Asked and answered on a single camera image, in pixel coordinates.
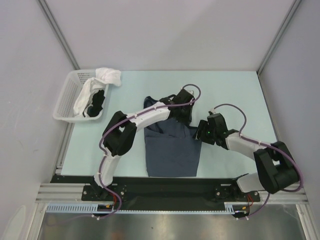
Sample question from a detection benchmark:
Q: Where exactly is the right aluminium frame post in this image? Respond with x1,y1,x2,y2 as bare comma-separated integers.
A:
257,0,303,75

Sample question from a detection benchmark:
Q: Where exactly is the slotted cable duct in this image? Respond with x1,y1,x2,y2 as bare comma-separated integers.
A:
46,203,248,215

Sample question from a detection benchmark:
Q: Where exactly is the blue tank top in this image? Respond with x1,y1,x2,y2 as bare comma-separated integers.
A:
143,95,203,178

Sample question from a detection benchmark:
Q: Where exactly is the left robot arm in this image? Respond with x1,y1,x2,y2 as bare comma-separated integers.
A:
93,88,201,200

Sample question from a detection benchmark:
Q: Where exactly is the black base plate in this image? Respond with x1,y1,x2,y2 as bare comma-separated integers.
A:
50,175,261,212

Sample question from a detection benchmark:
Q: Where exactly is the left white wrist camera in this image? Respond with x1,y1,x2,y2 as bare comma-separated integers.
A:
187,90,195,96

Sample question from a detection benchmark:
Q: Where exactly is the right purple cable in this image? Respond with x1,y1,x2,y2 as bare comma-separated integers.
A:
209,102,305,221

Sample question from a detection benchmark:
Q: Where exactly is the aluminium frame post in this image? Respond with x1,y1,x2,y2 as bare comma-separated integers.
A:
36,0,81,70
257,0,303,75

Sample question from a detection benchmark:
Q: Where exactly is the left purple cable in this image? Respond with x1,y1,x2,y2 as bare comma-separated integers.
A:
94,83,202,221

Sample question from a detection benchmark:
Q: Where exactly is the white plastic basket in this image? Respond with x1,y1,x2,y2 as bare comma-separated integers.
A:
52,69,108,123

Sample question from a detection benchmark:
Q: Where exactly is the black tank top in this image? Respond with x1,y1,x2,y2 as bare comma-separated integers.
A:
82,90,105,118

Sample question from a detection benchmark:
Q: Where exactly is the purple cable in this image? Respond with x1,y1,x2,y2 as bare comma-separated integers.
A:
94,83,202,221
209,102,305,221

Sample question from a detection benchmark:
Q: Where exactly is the aluminium front rail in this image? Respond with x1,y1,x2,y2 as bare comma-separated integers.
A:
35,183,309,205

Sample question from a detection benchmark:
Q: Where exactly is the left aluminium frame post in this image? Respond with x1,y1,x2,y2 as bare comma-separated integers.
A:
36,0,81,70

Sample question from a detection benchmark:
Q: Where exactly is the white tank top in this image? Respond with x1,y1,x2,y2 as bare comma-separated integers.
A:
73,67,122,116

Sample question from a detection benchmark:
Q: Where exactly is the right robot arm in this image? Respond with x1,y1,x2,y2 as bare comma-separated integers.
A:
193,113,303,201

